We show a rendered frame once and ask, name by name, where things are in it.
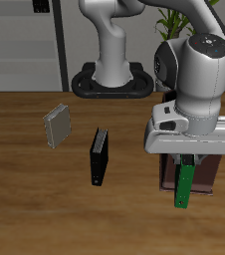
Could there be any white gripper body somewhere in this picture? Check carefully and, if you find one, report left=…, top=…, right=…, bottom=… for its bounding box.
left=143, top=115, right=225, bottom=156

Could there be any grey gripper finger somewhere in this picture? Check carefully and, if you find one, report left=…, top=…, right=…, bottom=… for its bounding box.
left=172, top=153, right=182, bottom=165
left=193, top=153, right=206, bottom=165

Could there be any green book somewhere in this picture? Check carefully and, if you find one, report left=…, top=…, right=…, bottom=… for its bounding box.
left=173, top=153, right=195, bottom=210

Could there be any dark brown desk caddy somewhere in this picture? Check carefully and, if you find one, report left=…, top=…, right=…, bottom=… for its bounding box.
left=158, top=90, right=223, bottom=197

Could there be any black book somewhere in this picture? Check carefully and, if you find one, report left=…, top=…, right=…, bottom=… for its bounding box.
left=90, top=127, right=110, bottom=187

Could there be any grey book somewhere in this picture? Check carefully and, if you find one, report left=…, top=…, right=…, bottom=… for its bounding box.
left=43, top=103, right=73, bottom=149

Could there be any green pot plant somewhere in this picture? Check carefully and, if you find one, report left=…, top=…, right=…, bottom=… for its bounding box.
left=154, top=0, right=220, bottom=42

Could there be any grey shelf unit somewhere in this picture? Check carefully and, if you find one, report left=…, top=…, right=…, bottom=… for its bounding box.
left=0, top=0, right=70, bottom=93

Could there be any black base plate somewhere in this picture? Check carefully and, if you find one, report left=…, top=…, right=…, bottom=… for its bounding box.
left=71, top=61, right=155, bottom=100

